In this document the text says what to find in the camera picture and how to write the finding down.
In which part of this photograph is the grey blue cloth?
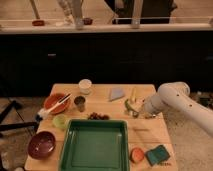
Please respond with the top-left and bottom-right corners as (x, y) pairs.
(109, 87), (125, 101)

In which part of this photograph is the white dish brush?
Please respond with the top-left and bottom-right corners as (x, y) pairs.
(36, 94), (71, 120)

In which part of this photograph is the red bowl on counter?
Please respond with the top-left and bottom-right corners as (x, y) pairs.
(32, 20), (45, 26)

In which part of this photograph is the green cucumber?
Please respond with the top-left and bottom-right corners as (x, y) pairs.
(124, 99), (134, 110)

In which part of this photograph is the black tripod stand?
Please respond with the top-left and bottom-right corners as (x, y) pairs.
(0, 99), (40, 138)

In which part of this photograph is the bunch of dark grapes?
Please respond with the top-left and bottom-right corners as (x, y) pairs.
(88, 112), (110, 120)

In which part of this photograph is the orange bowl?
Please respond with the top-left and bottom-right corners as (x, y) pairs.
(43, 93), (70, 115)

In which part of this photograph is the teal sponge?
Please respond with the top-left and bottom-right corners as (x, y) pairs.
(145, 145), (170, 166)

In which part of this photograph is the maroon bowl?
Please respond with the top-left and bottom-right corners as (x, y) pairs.
(28, 131), (56, 160)

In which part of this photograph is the white paper cup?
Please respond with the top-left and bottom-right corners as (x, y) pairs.
(78, 79), (92, 95)

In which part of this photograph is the dark red small bowl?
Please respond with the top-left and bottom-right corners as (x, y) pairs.
(83, 18), (93, 25)

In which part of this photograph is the yellow banana piece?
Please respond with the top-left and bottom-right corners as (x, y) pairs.
(130, 87), (137, 103)

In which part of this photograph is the light green small cup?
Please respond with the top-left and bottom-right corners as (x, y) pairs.
(52, 114), (68, 130)

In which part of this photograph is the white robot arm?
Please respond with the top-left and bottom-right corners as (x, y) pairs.
(139, 82), (213, 137)

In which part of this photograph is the wooden table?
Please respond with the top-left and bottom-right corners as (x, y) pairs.
(25, 84), (178, 171)

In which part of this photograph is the orange peach fruit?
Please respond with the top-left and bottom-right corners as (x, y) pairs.
(130, 147), (144, 163)

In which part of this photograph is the green plastic tray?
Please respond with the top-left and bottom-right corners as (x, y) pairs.
(58, 119), (130, 171)

